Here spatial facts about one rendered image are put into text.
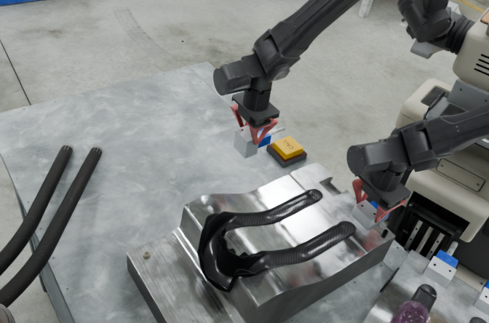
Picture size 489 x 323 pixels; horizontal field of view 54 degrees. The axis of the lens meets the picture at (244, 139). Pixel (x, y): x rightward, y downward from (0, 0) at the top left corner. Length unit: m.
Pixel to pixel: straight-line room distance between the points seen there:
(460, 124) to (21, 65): 2.70
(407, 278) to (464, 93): 0.46
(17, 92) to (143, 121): 1.64
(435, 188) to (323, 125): 1.48
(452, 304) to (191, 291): 0.52
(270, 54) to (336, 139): 1.83
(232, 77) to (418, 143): 0.37
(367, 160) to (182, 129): 0.63
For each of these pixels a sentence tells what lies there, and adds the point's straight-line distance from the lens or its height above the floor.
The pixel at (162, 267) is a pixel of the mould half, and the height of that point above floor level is 0.86.
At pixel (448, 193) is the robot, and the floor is 0.80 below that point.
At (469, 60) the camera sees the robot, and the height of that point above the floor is 1.15.
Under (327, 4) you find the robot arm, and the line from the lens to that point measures 0.87.
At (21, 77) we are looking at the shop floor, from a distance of 3.07.
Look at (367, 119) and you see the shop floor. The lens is 2.95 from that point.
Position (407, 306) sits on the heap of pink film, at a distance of 0.99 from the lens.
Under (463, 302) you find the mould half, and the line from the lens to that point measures 1.11.
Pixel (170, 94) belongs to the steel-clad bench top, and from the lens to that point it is 1.49.
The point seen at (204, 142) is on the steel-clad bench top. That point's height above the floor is 0.80.
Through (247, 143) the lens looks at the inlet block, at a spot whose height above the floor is 0.95.
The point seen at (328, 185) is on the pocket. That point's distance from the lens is 1.18.
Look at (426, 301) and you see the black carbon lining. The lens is 1.08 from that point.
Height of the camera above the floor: 1.67
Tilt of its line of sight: 40 degrees down
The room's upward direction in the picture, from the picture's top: 9 degrees clockwise
